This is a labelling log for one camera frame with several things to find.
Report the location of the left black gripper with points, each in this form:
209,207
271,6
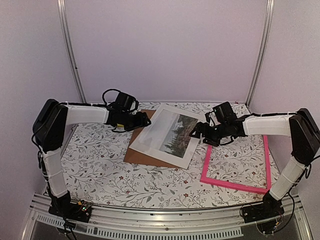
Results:
142,121

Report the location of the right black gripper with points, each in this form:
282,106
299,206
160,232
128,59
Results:
199,126

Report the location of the landscape photo with white mat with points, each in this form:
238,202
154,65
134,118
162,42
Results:
168,137

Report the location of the brown frame backing board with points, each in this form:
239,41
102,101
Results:
135,157

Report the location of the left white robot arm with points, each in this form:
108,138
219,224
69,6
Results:
48,133

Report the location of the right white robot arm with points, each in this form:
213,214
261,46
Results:
299,126

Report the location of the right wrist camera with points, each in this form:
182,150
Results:
209,119

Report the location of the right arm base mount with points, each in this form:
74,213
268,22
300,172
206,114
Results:
267,217

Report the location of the aluminium front rail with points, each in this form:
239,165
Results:
123,223

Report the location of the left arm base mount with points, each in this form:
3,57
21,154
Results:
79,211

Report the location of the left aluminium corner post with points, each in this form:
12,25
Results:
61,6

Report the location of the aluminium corner post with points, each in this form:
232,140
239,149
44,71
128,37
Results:
61,6
262,50

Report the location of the right aluminium corner post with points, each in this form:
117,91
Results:
262,50

